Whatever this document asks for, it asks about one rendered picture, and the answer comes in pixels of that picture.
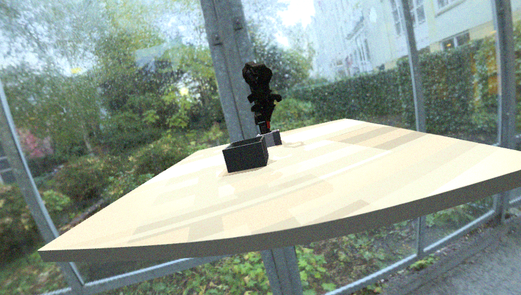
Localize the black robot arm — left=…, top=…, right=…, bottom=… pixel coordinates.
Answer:
left=242, top=61, right=272, bottom=135

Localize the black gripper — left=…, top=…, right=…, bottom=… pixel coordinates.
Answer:
left=251, top=87, right=281, bottom=122

